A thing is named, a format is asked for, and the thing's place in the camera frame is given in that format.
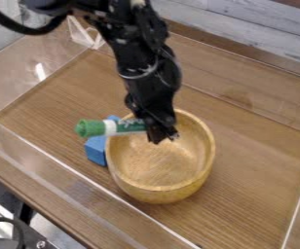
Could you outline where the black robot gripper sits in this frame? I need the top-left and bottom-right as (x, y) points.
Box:
(85, 0), (180, 145)

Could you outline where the green Expo marker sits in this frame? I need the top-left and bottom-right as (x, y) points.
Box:
(75, 119), (146, 138)

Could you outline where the brown wooden bowl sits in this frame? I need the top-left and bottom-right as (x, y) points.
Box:
(105, 109), (216, 204)

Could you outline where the blue foam block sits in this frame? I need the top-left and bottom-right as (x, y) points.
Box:
(83, 120), (107, 166)

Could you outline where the black metal stand base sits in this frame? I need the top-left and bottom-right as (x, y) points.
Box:
(12, 225), (59, 249)

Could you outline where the clear acrylic corner bracket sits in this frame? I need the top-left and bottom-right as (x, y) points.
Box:
(67, 16), (105, 51)

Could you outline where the clear acrylic tray wall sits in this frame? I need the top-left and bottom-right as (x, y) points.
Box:
(0, 125), (199, 249)

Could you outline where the black cable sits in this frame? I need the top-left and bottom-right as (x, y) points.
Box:
(0, 217), (31, 249)

